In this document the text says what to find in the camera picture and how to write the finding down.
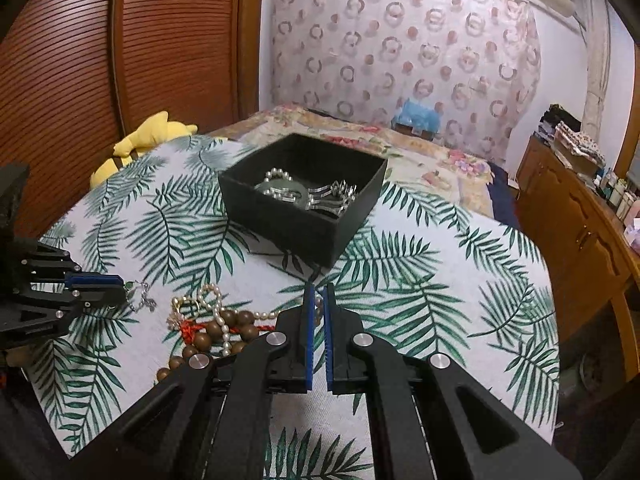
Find small silver pendant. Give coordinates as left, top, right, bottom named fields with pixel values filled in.
left=125, top=281, right=157, bottom=312

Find black jewelry box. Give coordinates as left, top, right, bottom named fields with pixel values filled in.
left=218, top=133, right=387, bottom=266

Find wooden dresser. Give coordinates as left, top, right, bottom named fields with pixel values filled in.
left=516, top=136, right=639, bottom=380

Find white pearl necklace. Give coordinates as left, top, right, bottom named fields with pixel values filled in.
left=166, top=283, right=326, bottom=357

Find palm leaf tablecloth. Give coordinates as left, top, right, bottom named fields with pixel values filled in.
left=28, top=139, right=560, bottom=479

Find wooden louvered wardrobe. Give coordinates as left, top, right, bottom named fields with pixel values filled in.
left=1, top=0, right=262, bottom=237

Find silver chain bracelet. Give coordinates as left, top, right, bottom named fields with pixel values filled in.
left=305, top=179, right=359, bottom=217

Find circle pattern curtain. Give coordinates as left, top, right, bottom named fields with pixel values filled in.
left=270, top=0, right=541, bottom=166

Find blue tissue pack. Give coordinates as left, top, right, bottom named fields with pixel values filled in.
left=392, top=100, right=442, bottom=133

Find pearl bracelet in box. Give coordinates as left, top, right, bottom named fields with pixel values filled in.
left=262, top=167, right=296, bottom=187

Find brown wooden bead bracelet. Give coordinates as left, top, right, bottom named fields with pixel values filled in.
left=155, top=309, right=277, bottom=384

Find bottles on dresser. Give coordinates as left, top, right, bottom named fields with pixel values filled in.
left=593, top=168, right=638, bottom=223

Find yellow plush toy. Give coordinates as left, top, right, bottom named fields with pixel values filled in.
left=90, top=110, right=198, bottom=190

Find green jade bangle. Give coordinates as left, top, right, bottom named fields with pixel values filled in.
left=255, top=179, right=310, bottom=210

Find folded clothes pile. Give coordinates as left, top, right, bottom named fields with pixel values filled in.
left=537, top=104, right=605, bottom=168

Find floral bedspread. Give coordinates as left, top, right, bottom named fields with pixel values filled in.
left=211, top=104, right=520, bottom=229

